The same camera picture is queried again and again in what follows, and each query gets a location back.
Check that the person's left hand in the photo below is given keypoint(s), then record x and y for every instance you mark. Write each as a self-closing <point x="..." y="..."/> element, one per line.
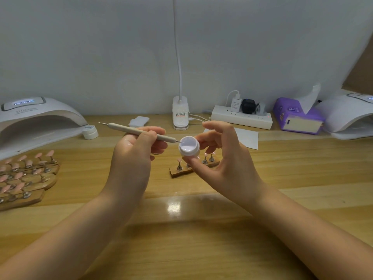
<point x="131" y="166"/>

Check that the person's right hand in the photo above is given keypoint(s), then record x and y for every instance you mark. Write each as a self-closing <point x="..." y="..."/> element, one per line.
<point x="233" y="169"/>

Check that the grey dotting pen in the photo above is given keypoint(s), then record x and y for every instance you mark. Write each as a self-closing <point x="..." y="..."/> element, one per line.
<point x="122" y="128"/>

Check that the white gel jar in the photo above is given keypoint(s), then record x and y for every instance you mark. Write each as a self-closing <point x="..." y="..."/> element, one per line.
<point x="189" y="147"/>

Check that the wooden nail holder strip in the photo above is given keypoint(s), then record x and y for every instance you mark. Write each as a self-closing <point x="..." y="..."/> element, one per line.
<point x="180" y="171"/>

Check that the white nail lamp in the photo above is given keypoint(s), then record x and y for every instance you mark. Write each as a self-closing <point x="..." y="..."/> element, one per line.
<point x="35" y="119"/>
<point x="348" y="116"/>

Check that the wooden stands with pink nails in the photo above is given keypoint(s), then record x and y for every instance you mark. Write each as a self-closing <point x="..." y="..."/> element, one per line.
<point x="24" y="177"/>

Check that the person's left forearm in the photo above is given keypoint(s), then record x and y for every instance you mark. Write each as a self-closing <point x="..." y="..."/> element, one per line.
<point x="55" y="245"/>

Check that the person's right forearm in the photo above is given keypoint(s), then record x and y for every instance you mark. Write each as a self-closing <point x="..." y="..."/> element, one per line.
<point x="317" y="239"/>

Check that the white desk lamp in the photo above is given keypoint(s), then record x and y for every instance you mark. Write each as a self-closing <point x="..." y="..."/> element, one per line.
<point x="180" y="113"/>

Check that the white paper sheet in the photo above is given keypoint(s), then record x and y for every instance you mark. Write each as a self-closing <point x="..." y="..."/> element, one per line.
<point x="248" y="138"/>

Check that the stack of white cotton pads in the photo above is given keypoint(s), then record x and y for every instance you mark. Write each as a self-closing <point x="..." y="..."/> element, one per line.
<point x="138" y="121"/>

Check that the white power strip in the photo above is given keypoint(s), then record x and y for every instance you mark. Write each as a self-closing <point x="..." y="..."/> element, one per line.
<point x="242" y="117"/>

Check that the small closed white jar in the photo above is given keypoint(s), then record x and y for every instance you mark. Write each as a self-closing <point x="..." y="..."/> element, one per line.
<point x="90" y="132"/>

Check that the black plug adapter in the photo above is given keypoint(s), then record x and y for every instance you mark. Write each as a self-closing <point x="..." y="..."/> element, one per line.
<point x="249" y="106"/>

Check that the white charger plug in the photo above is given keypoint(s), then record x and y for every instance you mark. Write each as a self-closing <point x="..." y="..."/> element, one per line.
<point x="236" y="104"/>

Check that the grey plug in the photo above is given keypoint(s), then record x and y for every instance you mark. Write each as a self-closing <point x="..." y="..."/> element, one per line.
<point x="261" y="109"/>

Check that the purple tissue box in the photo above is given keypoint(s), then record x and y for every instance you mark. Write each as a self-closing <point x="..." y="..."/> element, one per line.
<point x="287" y="114"/>

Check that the white tissue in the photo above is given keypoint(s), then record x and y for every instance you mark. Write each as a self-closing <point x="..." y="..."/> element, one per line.
<point x="310" y="99"/>

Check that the brown wooden board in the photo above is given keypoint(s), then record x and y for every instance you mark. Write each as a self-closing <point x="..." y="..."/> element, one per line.
<point x="360" y="72"/>

